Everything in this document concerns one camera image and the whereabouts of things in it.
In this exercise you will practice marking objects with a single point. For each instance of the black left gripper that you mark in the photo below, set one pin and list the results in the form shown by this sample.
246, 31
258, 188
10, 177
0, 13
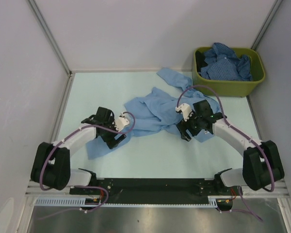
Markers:
111, 141

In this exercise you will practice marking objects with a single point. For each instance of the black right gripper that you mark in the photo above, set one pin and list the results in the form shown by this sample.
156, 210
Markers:
182, 128

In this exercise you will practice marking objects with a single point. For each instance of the light blue long sleeve shirt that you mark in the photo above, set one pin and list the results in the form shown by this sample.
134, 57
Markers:
156, 112

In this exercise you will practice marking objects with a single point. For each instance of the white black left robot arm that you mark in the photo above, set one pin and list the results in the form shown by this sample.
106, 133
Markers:
52, 165

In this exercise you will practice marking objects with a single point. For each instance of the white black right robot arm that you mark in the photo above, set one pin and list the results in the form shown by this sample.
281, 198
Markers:
261, 162

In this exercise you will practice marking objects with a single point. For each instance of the green plastic bin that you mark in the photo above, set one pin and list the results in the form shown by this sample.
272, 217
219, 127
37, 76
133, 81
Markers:
229, 88

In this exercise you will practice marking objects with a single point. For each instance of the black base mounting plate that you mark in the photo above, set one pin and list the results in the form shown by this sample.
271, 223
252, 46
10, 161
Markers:
144, 190

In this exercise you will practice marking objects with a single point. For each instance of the blue checkered shirt in bin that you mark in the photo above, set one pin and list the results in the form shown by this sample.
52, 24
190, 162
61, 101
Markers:
222, 64

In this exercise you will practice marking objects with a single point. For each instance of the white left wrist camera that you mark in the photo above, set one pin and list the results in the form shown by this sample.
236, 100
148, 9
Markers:
121, 122

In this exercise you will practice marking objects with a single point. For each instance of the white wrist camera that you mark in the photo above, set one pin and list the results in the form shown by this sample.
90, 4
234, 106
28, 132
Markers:
185, 110
121, 122

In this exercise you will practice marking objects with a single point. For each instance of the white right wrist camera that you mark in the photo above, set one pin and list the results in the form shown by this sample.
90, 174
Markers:
185, 110

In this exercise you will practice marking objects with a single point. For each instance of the white slotted cable duct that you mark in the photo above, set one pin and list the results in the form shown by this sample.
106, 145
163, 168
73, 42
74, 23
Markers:
87, 202

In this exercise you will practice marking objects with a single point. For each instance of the aluminium front rail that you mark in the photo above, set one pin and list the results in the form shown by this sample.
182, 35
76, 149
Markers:
280, 191

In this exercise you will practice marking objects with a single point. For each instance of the aluminium frame post left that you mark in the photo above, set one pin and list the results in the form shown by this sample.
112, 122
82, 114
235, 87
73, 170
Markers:
49, 35

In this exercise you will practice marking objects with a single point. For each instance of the aluminium frame post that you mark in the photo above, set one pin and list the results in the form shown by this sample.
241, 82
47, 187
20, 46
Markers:
49, 35
266, 24

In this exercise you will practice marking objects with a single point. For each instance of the aluminium frame post right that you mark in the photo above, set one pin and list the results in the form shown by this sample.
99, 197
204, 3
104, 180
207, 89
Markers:
266, 24

